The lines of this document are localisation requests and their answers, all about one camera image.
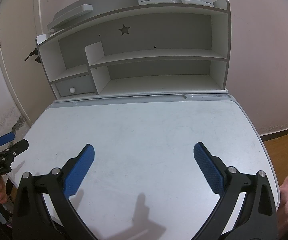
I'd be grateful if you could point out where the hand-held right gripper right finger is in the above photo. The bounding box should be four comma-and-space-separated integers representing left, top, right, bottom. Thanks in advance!
193, 142, 278, 240

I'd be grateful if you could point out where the dark door handle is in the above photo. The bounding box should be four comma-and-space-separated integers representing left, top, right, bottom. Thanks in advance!
24, 48, 39, 61

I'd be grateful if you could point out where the grey flat tray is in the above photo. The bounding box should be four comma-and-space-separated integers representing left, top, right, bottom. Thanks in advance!
46, 4, 93, 30

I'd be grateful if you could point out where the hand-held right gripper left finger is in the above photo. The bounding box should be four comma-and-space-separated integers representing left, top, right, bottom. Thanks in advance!
12, 144, 102, 240

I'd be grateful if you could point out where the grey drawer with white knob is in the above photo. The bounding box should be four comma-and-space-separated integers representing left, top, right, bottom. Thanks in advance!
55, 75, 95, 97

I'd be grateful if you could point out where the beige door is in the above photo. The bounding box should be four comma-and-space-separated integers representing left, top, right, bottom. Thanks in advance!
0, 0, 49, 128

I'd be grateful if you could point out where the white desk shelf unit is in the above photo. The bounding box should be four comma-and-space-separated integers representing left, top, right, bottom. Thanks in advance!
36, 0, 232, 98

